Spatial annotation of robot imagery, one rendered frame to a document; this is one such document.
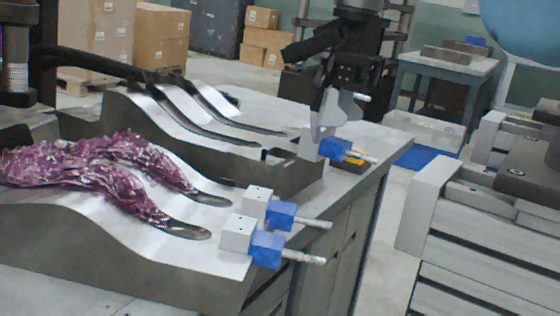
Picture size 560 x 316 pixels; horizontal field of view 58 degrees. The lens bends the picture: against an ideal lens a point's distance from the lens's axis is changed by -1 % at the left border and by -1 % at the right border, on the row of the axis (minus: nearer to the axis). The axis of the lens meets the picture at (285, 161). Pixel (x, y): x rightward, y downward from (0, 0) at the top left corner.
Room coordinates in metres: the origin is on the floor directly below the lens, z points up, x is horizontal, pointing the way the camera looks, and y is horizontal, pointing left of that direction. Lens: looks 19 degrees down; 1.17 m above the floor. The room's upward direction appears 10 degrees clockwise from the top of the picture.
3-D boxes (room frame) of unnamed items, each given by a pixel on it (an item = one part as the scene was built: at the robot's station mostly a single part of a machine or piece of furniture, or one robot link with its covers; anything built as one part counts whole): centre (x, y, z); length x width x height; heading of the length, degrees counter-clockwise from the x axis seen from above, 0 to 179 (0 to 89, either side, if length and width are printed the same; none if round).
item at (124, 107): (1.01, 0.20, 0.87); 0.50 x 0.26 x 0.14; 67
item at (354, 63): (0.82, -0.07, 1.09); 0.09 x 0.08 x 0.12; 63
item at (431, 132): (4.00, -1.04, 0.28); 0.61 x 0.41 x 0.15; 67
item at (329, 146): (0.81, -0.09, 0.93); 0.13 x 0.05 x 0.05; 63
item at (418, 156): (4.00, -1.04, 0.11); 0.61 x 0.41 x 0.22; 67
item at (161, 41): (5.76, 2.01, 0.37); 1.20 x 0.82 x 0.74; 75
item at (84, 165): (0.66, 0.25, 0.90); 0.26 x 0.18 x 0.08; 84
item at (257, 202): (0.68, -0.02, 0.86); 0.13 x 0.05 x 0.05; 84
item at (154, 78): (1.00, 0.19, 0.92); 0.35 x 0.16 x 0.09; 67
